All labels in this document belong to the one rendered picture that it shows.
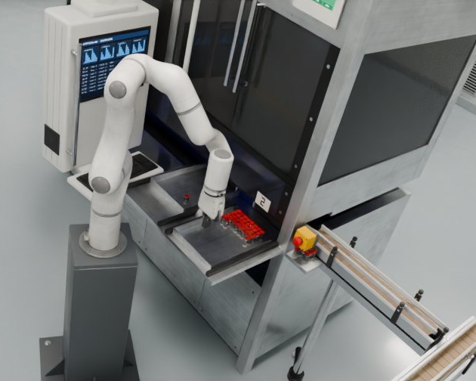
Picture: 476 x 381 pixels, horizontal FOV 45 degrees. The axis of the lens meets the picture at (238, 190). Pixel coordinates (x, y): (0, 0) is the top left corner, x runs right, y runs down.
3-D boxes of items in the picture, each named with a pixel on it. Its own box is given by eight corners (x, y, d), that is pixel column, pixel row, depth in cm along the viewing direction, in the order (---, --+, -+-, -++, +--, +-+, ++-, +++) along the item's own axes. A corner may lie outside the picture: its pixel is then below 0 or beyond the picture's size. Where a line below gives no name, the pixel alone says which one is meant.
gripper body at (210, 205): (230, 193, 212) (224, 217, 218) (213, 178, 217) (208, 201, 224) (215, 199, 207) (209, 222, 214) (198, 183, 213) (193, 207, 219)
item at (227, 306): (169, 137, 475) (187, 35, 425) (359, 303, 365) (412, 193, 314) (55, 165, 413) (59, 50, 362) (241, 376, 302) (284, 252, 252)
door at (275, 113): (231, 130, 261) (261, 1, 227) (298, 182, 238) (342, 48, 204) (230, 130, 260) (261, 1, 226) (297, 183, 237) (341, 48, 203)
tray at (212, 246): (232, 212, 267) (233, 205, 265) (270, 246, 253) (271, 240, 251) (172, 233, 246) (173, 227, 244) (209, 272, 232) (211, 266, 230)
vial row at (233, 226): (226, 221, 261) (227, 212, 258) (251, 245, 251) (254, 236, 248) (222, 222, 259) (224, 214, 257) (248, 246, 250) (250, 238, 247)
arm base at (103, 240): (81, 260, 225) (83, 224, 215) (77, 227, 240) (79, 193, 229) (130, 258, 232) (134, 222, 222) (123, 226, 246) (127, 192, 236)
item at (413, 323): (296, 251, 260) (306, 224, 251) (319, 240, 270) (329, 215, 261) (419, 360, 224) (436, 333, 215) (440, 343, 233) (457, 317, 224)
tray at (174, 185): (205, 166, 293) (207, 160, 291) (239, 195, 279) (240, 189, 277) (149, 183, 271) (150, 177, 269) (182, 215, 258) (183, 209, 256)
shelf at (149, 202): (199, 164, 296) (199, 161, 295) (294, 247, 259) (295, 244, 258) (118, 188, 267) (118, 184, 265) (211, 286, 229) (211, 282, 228)
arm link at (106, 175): (127, 180, 223) (113, 204, 209) (97, 170, 222) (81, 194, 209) (152, 63, 194) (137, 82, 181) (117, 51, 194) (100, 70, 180)
